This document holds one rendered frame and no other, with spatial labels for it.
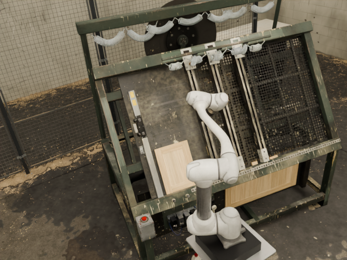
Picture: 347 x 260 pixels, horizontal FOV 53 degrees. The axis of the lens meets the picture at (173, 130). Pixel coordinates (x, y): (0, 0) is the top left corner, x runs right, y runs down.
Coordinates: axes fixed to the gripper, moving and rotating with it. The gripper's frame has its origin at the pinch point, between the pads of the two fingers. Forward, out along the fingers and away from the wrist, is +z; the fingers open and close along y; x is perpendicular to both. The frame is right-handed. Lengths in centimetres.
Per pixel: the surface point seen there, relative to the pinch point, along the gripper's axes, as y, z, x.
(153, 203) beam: 56, 52, -33
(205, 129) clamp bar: -3.2, 33.7, 17.2
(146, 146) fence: 9, 39, -37
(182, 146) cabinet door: 10.0, 40.5, -4.8
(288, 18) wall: -386, 325, 413
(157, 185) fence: 41, 49, -30
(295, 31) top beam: -90, -4, 111
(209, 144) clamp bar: 9.4, 37.4, 20.6
